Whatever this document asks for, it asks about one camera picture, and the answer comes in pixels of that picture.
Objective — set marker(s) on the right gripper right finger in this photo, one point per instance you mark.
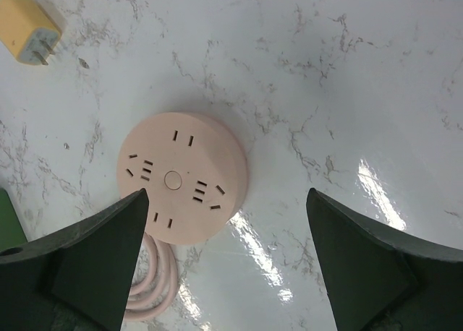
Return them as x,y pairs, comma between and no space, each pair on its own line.
380,278

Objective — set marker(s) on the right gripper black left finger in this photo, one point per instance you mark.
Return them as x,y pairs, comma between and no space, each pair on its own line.
77,278

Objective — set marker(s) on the green power strip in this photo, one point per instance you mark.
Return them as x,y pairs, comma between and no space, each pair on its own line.
11,232

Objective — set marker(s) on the pink round socket base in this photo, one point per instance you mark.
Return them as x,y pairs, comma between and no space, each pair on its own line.
193,169

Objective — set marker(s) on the beige small plug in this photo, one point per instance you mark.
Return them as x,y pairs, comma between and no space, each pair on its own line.
28,32

